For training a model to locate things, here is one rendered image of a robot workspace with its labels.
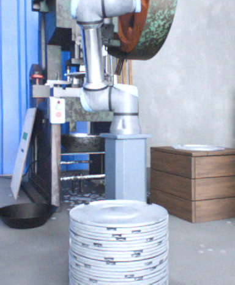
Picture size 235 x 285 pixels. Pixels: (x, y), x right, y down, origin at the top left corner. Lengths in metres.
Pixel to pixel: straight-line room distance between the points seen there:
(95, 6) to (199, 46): 2.77
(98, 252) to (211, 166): 1.09
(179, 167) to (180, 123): 2.12
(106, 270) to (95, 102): 0.89
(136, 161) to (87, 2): 0.71
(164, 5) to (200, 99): 2.04
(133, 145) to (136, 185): 0.18
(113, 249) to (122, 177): 0.70
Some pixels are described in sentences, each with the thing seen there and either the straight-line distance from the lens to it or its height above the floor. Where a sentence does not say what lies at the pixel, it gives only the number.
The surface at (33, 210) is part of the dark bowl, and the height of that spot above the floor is 0.04.
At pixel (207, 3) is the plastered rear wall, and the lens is 4.47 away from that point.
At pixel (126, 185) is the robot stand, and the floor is 0.23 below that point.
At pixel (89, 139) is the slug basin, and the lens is 2.37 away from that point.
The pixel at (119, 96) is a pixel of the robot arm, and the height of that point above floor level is 0.62.
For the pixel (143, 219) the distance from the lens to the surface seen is 1.12.
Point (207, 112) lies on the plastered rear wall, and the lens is 4.33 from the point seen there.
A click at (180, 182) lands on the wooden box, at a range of 2.06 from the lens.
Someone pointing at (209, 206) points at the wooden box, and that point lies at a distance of 2.07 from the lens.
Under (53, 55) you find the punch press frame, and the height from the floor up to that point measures 0.94.
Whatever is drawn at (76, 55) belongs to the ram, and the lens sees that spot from 2.45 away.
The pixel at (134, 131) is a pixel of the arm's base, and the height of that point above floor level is 0.46.
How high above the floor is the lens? 0.54
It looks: 1 degrees down
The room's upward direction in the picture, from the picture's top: straight up
